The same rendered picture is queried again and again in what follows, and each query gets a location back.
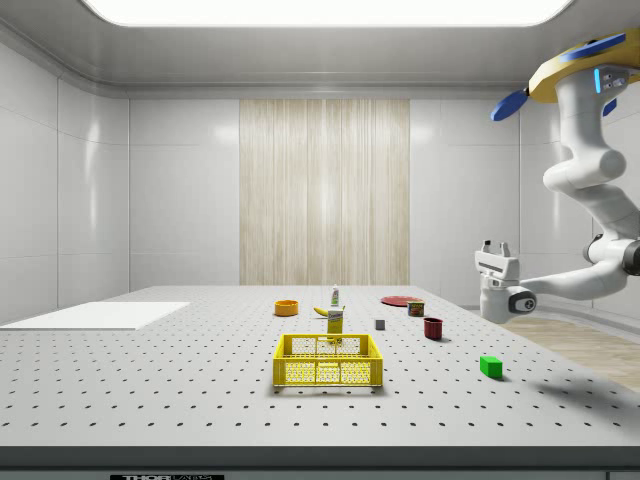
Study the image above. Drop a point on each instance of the banana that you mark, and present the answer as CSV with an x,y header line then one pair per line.
x,y
321,312

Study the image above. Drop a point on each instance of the small white bottle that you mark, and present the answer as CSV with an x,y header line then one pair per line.
x,y
335,298

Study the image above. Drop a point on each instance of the green cube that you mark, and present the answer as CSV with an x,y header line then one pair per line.
x,y
490,367

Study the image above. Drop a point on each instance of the white board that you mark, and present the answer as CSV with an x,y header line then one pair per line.
x,y
90,315

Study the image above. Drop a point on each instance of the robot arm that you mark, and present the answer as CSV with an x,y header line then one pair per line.
x,y
580,135

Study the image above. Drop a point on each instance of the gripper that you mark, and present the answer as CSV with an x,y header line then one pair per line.
x,y
495,266

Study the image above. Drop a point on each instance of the red mug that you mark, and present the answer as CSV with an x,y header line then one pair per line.
x,y
433,329

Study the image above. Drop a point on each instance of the yellow basket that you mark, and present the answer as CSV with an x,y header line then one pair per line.
x,y
327,372

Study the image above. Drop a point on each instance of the yellow bowl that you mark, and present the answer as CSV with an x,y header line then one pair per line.
x,y
286,309

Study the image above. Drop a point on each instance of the red plate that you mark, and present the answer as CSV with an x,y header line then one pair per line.
x,y
395,301

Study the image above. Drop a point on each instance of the yellow box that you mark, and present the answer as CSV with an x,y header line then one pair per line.
x,y
334,322

